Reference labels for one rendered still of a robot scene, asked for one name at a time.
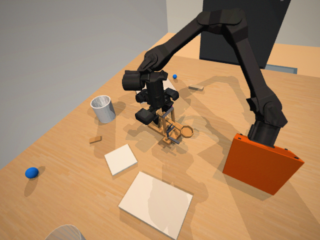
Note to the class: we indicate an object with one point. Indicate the blue ball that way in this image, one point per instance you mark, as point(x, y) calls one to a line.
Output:
point(31, 172)

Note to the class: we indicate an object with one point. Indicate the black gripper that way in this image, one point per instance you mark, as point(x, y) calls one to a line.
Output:
point(156, 101)

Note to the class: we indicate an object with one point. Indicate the cream flat square tile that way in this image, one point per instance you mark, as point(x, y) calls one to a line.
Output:
point(120, 159)

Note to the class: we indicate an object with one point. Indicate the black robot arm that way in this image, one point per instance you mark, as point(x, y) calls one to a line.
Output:
point(233, 25)

